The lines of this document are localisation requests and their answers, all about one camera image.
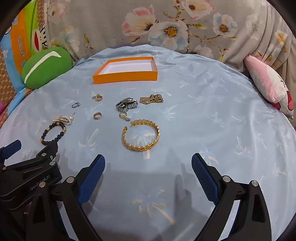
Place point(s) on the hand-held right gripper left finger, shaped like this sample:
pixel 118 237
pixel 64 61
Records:
pixel 91 178

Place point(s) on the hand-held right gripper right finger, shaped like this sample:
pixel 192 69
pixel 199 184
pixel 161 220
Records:
pixel 204 178

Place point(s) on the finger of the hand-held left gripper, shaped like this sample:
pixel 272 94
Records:
pixel 12 146
pixel 49 151

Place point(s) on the gold hoop earring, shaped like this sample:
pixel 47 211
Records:
pixel 97 115
pixel 122 115
pixel 97 97

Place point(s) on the silver clip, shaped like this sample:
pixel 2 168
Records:
pixel 127 104

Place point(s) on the gold link watch band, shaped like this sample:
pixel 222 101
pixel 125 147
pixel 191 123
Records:
pixel 151 99

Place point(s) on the orange shallow box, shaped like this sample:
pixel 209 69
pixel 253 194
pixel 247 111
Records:
pixel 126 70

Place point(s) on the light blue palm-print sheet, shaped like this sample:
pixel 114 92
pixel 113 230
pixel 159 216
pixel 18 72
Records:
pixel 161 129

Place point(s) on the brown patterned cloth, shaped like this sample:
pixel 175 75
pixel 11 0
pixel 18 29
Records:
pixel 5 81

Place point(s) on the green plush pillow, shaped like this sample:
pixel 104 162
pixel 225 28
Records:
pixel 46 67

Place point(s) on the cartoon printed pillow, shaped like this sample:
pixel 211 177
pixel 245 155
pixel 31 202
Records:
pixel 25 48

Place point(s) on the pink printed pillow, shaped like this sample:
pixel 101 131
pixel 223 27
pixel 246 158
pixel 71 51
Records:
pixel 270 85

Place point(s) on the grey floral blanket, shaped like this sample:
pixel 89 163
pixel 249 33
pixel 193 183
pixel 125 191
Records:
pixel 161 25

